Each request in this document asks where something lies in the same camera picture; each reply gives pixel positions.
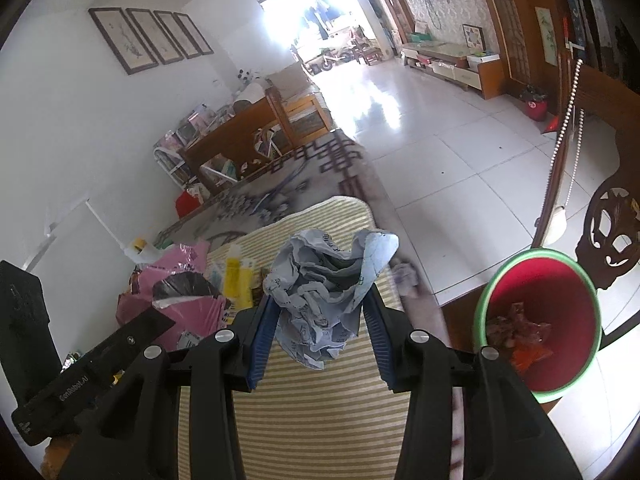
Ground yellow white bottle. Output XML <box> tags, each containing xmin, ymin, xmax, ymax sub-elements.
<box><xmin>124</xmin><ymin>236</ymin><xmax>157</xmax><ymax>267</ymax></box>

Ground white book shelf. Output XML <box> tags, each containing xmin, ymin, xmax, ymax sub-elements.
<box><xmin>152</xmin><ymin>104</ymin><xmax>237</xmax><ymax>192</ymax></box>

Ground wooden television cabinet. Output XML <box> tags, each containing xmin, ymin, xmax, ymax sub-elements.
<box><xmin>400</xmin><ymin>40</ymin><xmax>504</xmax><ymax>100</ymax></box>

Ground wooden armchair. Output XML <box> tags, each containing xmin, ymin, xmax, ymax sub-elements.
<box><xmin>265</xmin><ymin>65</ymin><xmax>334</xmax><ymax>134</ymax></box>

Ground grey paper wrapper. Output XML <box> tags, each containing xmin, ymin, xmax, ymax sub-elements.
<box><xmin>263</xmin><ymin>228</ymin><xmax>401</xmax><ymax>372</ymax></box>

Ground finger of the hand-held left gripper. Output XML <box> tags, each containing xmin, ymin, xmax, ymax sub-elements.
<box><xmin>90</xmin><ymin>305</ymin><xmax>177</xmax><ymax>377</ymax></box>

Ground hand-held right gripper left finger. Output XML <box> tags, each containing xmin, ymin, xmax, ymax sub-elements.
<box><xmin>60</xmin><ymin>295</ymin><xmax>276</xmax><ymax>480</ymax></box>

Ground small crumpled paper scrap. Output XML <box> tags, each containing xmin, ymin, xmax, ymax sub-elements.
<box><xmin>391</xmin><ymin>259</ymin><xmax>424</xmax><ymax>297</ymax></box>

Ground small red waste basket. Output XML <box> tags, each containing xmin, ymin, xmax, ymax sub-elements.
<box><xmin>519</xmin><ymin>85</ymin><xmax>551</xmax><ymax>121</ymax></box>

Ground small framed picture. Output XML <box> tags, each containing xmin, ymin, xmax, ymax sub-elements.
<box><xmin>461</xmin><ymin>23</ymin><xmax>486</xmax><ymax>51</ymax></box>

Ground striped beige mat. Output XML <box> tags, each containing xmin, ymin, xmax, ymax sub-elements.
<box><xmin>177</xmin><ymin>195</ymin><xmax>453</xmax><ymax>480</ymax></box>

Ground pink plastic bag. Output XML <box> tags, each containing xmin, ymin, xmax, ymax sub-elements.
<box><xmin>116</xmin><ymin>241</ymin><xmax>232</xmax><ymax>352</ymax></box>

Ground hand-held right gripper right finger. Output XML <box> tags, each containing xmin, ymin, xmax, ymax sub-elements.
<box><xmin>362</xmin><ymin>285</ymin><xmax>583</xmax><ymax>480</ymax></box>

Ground hanging scroll painting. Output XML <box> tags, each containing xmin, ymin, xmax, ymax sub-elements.
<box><xmin>534</xmin><ymin>6</ymin><xmax>559</xmax><ymax>66</ymax></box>

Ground red bag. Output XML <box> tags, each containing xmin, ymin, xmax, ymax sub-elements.
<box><xmin>174</xmin><ymin>189</ymin><xmax>202</xmax><ymax>219</ymax></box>

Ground framed wall picture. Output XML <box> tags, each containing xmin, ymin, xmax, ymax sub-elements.
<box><xmin>88</xmin><ymin>7</ymin><xmax>160</xmax><ymax>76</ymax></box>
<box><xmin>125</xmin><ymin>8</ymin><xmax>185</xmax><ymax>65</ymax></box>
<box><xmin>173</xmin><ymin>12</ymin><xmax>215</xmax><ymax>56</ymax></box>
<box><xmin>153</xmin><ymin>10</ymin><xmax>204</xmax><ymax>60</ymax></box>

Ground red bin with green rim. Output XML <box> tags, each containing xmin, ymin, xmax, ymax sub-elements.
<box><xmin>472</xmin><ymin>248</ymin><xmax>602</xmax><ymax>403</ymax></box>

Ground wooden lattice partition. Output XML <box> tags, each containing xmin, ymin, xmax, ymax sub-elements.
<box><xmin>470</xmin><ymin>0</ymin><xmax>573</xmax><ymax>111</ymax></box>

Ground crumpled orange wrapper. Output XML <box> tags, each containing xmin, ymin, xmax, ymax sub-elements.
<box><xmin>509</xmin><ymin>342</ymin><xmax>554</xmax><ymax>374</ymax></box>

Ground white bead string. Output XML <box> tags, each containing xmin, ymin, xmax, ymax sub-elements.
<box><xmin>549</xmin><ymin>58</ymin><xmax>586</xmax><ymax>212</ymax></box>

